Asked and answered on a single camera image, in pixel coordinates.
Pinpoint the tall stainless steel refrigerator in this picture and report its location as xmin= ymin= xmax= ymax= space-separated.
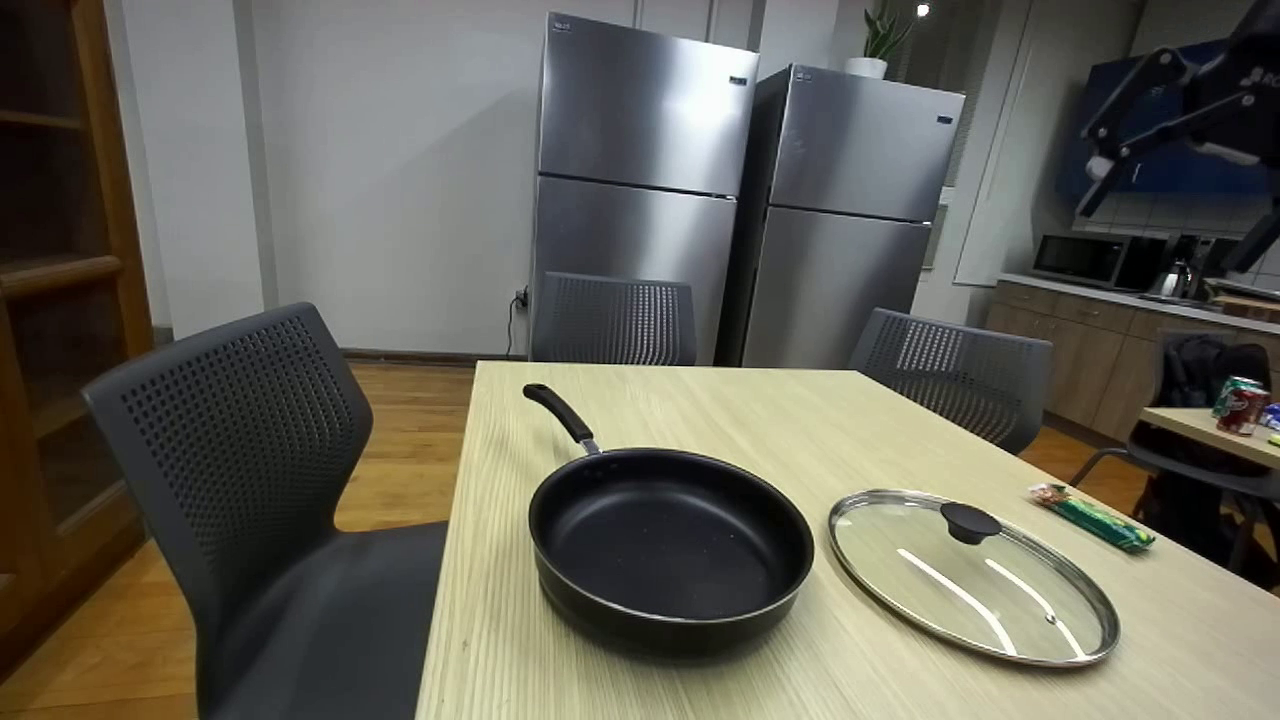
xmin=529 ymin=8 xmax=761 ymax=370

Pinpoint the steel kettle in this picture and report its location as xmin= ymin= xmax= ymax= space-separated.
xmin=1148 ymin=256 xmax=1206 ymax=309

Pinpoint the black microwave oven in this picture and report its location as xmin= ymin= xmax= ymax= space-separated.
xmin=1029 ymin=229 xmax=1178 ymax=296

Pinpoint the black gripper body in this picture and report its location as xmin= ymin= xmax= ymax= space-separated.
xmin=1194 ymin=0 xmax=1280 ymax=137

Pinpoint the glass lid with black knob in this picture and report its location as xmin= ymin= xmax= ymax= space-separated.
xmin=824 ymin=483 xmax=1125 ymax=677

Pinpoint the dark grey mesh office chair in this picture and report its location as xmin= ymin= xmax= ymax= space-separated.
xmin=847 ymin=304 xmax=1055 ymax=462
xmin=79 ymin=299 xmax=454 ymax=720

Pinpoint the black nonstick frying pan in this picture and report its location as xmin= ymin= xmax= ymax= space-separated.
xmin=520 ymin=379 xmax=822 ymax=670

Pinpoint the blue wall cabinet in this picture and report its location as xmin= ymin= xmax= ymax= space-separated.
xmin=1059 ymin=23 xmax=1280 ymax=203

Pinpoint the green snack packet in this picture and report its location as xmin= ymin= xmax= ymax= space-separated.
xmin=1024 ymin=480 xmax=1162 ymax=561

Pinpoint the black backpack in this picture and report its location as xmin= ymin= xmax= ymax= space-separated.
xmin=1156 ymin=332 xmax=1278 ymax=411

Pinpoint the grey office chair back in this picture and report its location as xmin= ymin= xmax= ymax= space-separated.
xmin=532 ymin=269 xmax=701 ymax=370

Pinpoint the light wood side table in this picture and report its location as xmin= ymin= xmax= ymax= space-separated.
xmin=1138 ymin=404 xmax=1280 ymax=474

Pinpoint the brown wooden bookshelf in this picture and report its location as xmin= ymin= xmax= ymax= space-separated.
xmin=0 ymin=0 xmax=156 ymax=677

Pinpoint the shorter stainless steel refrigerator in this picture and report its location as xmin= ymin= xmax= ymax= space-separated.
xmin=715 ymin=62 xmax=968 ymax=373

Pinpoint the wooden kitchen counter cabinet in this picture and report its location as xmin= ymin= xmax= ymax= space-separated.
xmin=980 ymin=272 xmax=1280 ymax=444

